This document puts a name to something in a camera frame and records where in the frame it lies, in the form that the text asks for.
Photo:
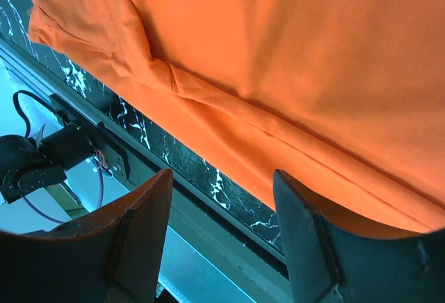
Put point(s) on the aluminium frame rail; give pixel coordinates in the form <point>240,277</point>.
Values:
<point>50,72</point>

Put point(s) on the orange t shirt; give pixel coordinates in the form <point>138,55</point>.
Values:
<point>347,96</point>

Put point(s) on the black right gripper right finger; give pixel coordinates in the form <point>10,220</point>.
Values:
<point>336,255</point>

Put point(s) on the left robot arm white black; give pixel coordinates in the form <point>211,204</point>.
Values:
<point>28,164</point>

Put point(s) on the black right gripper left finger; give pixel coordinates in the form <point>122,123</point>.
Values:
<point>110,255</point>

